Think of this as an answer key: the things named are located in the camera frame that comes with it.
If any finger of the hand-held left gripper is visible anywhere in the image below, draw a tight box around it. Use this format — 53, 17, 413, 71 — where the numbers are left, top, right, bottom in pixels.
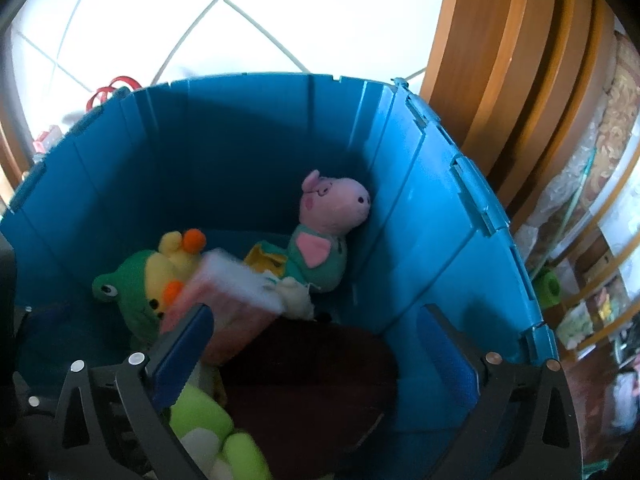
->
12, 387, 63, 428

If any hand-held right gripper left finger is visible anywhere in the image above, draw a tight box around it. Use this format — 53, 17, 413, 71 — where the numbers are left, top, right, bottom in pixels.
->
47, 303, 215, 480

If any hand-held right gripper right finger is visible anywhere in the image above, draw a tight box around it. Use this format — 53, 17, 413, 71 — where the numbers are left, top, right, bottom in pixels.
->
419, 304, 583, 480

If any light green plush toy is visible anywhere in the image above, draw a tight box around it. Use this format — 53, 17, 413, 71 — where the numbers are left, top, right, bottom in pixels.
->
167, 385, 273, 480

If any pink tissue pack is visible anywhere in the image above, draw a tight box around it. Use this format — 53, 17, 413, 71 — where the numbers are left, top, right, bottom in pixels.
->
160, 249, 286, 366

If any green frog duck plush toy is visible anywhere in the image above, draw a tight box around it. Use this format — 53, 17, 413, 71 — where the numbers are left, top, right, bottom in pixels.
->
92, 229, 208, 351

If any maroon cloth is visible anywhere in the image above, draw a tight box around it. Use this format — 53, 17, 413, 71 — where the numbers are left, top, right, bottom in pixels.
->
220, 317, 401, 480

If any pink pig plush toy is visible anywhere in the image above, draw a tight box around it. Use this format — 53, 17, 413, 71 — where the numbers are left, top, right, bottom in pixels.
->
285, 170, 372, 293

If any blue plastic container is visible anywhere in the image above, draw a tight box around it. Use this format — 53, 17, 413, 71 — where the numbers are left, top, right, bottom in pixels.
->
0, 72, 558, 480

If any green cup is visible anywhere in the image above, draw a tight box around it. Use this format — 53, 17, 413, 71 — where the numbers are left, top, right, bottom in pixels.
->
532, 267, 561, 308

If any small pink box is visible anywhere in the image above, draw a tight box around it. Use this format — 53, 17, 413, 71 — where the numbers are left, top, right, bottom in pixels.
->
32, 127, 66, 153

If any wooden shelf unit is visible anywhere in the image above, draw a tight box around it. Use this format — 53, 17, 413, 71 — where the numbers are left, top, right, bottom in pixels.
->
515, 35, 640, 461

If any wooden door frame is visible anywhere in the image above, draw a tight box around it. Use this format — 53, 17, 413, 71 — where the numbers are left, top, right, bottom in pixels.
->
420, 0, 616, 211

